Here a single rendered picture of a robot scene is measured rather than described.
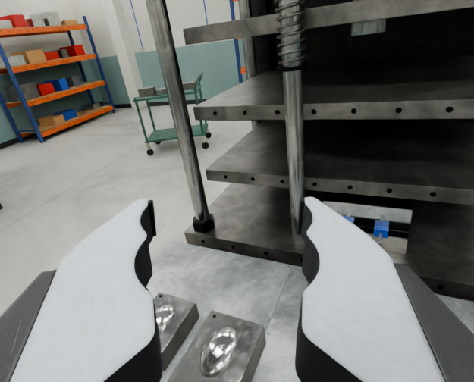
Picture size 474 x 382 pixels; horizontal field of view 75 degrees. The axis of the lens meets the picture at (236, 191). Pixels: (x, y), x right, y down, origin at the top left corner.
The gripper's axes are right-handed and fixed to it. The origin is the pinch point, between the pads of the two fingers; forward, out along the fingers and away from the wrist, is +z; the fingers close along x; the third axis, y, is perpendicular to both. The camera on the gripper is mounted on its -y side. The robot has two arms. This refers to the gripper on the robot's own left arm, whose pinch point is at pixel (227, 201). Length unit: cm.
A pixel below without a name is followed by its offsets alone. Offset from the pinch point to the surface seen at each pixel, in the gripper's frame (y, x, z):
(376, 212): 46, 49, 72
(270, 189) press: 65, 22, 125
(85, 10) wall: -46, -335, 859
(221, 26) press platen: -7, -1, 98
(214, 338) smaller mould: 61, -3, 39
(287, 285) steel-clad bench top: 64, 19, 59
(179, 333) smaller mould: 64, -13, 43
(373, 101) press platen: 11, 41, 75
